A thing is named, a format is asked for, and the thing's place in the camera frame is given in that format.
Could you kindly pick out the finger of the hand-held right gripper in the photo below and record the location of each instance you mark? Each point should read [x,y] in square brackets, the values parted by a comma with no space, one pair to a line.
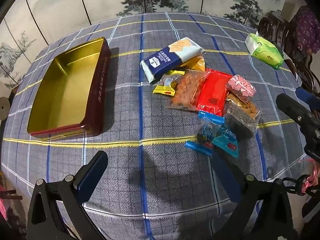
[295,111]
[307,95]

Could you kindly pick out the dark wooden chair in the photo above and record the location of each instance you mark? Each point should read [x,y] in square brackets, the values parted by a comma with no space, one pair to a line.
[308,77]
[272,30]

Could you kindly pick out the clear packet of black seeds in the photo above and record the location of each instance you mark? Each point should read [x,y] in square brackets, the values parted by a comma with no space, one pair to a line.
[240,123]

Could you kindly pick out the clear bag of fried snacks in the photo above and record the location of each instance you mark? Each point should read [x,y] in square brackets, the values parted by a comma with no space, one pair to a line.
[186,90]

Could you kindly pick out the pink patterned snack packet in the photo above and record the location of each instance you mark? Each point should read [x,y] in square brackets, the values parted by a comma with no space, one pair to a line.
[241,86]

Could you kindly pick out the red and gold tin box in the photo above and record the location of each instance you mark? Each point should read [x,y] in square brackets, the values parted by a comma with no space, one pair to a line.
[67,85]

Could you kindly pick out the small yellow snack packet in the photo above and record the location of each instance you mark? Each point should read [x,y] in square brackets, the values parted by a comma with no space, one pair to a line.
[165,87]

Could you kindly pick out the painted folding screen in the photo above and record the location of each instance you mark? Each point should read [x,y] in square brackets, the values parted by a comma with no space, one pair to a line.
[100,2]

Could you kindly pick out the plaid tablecloth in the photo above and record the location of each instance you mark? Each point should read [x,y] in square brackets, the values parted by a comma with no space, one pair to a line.
[150,175]

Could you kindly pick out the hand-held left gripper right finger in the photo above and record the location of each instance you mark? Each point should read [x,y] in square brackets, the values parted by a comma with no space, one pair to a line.
[225,177]

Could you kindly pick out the clear packet of brown nuts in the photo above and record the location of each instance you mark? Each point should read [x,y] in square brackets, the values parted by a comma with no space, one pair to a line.
[246,106]

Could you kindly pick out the red snack packet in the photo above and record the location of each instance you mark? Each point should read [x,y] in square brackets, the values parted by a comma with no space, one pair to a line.
[212,92]

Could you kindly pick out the orange snack packet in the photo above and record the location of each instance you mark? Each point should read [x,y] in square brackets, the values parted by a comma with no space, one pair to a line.
[196,63]

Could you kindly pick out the blue cookie packet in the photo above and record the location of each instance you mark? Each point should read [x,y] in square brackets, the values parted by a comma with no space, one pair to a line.
[206,132]
[227,142]

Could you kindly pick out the blue cracker packet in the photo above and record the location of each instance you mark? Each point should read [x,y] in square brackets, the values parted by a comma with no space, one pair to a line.
[170,57]

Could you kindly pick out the green tissue pack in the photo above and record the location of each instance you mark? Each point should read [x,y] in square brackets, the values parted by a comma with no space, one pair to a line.
[265,51]

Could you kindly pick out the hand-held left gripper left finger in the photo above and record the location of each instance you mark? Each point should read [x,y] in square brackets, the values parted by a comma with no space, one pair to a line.
[93,172]

